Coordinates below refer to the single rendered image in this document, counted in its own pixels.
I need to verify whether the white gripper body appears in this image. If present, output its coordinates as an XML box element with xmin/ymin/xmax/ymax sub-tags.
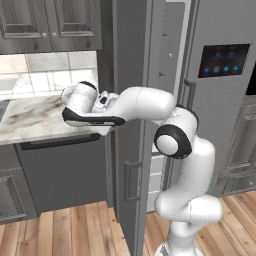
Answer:
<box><xmin>95</xmin><ymin>124</ymin><xmax>117</xmax><ymax>137</ymax></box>

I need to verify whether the grey freezer door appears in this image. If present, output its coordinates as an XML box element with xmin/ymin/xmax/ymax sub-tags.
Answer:
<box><xmin>112</xmin><ymin>0</ymin><xmax>166</xmax><ymax>256</ymax></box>

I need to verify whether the white freezer interior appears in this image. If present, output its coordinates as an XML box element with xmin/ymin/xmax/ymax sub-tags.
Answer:
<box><xmin>146</xmin><ymin>0</ymin><xmax>192</xmax><ymax>214</ymax></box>

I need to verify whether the grey base cupboard door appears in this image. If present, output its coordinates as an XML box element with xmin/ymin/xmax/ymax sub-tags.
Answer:
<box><xmin>0</xmin><ymin>144</ymin><xmax>39</xmax><ymax>224</ymax></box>

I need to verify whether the grey fridge door with screen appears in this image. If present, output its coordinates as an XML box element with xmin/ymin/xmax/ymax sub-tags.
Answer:
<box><xmin>178</xmin><ymin>0</ymin><xmax>256</xmax><ymax>198</ymax></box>

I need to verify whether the dark grey dishwasher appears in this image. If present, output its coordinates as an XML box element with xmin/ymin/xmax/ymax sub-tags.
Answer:
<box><xmin>15</xmin><ymin>133</ymin><xmax>109</xmax><ymax>215</ymax></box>

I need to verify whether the grey cupboard run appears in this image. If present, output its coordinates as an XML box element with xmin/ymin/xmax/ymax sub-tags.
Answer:
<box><xmin>221</xmin><ymin>95</ymin><xmax>256</xmax><ymax>198</ymax></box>

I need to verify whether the black dishwasher handle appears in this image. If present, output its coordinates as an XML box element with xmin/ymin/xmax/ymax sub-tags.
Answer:
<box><xmin>19</xmin><ymin>133</ymin><xmax>101</xmax><ymax>151</ymax></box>

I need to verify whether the grey freezer door handle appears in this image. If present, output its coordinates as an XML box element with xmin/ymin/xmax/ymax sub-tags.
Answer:
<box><xmin>123</xmin><ymin>160</ymin><xmax>143</xmax><ymax>202</ymax></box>

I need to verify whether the grey fridge door handle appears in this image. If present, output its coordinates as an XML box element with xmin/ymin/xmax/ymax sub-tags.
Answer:
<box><xmin>183</xmin><ymin>78</ymin><xmax>197</xmax><ymax>111</ymax></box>

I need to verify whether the grey wall cupboard door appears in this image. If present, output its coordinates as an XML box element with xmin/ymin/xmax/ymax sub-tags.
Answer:
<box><xmin>0</xmin><ymin>0</ymin><xmax>53</xmax><ymax>55</ymax></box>
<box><xmin>44</xmin><ymin>0</ymin><xmax>103</xmax><ymax>52</ymax></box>

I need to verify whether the black wall oven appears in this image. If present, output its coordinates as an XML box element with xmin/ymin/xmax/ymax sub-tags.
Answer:
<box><xmin>245</xmin><ymin>61</ymin><xmax>256</xmax><ymax>97</ymax></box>

